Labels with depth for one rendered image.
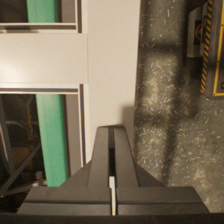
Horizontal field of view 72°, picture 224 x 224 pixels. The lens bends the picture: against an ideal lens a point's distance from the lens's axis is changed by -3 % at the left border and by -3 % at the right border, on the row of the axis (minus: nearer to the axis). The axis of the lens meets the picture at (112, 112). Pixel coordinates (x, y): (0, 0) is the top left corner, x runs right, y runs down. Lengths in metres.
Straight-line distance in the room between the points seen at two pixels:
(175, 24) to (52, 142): 1.06
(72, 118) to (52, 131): 0.03
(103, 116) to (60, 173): 0.16
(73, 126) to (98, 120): 0.10
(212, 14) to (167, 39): 0.34
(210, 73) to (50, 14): 0.79
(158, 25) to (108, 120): 1.03
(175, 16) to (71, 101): 1.03
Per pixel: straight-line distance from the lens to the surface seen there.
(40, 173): 1.05
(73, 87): 0.21
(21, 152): 1.04
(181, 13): 1.21
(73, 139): 0.26
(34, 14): 0.24
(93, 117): 0.15
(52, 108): 0.23
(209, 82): 0.91
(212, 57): 0.91
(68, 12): 0.24
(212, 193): 1.82
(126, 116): 0.15
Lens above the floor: 1.08
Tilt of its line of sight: 73 degrees down
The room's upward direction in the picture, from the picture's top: 176 degrees clockwise
